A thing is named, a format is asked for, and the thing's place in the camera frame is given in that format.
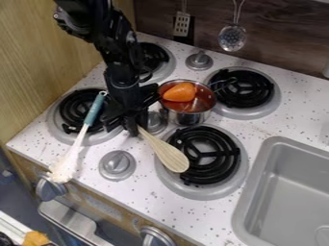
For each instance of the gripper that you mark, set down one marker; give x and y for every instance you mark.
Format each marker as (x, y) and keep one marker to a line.
(126, 93)

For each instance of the wooden spoon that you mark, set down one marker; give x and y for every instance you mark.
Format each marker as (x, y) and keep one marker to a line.
(168, 153)

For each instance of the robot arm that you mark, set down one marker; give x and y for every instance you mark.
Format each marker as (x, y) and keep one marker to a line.
(103, 25)

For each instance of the orange toy carrot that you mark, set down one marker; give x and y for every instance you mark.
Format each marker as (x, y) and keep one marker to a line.
(180, 92)

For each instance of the silver pot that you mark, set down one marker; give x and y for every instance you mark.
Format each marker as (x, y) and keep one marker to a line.
(188, 110)

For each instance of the toy stove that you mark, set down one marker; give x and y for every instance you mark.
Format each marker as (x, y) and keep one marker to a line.
(205, 153)

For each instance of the silver slotted spatula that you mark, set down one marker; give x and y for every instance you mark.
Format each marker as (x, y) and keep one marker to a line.
(181, 24)

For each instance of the yellow toy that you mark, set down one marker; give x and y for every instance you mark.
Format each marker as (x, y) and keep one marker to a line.
(35, 239)

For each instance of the toy sink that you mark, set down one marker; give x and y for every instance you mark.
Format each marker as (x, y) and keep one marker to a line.
(287, 195)

